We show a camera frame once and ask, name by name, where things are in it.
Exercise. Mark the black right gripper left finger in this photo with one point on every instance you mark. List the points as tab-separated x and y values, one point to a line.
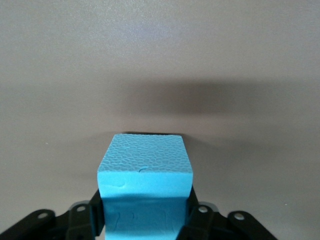
75	220

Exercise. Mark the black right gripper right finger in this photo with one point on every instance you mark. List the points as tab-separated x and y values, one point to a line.
205	222

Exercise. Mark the light blue foam block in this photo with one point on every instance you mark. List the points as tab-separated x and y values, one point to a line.
146	180

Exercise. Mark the brown table cover sheet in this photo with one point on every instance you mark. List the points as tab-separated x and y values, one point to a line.
160	50

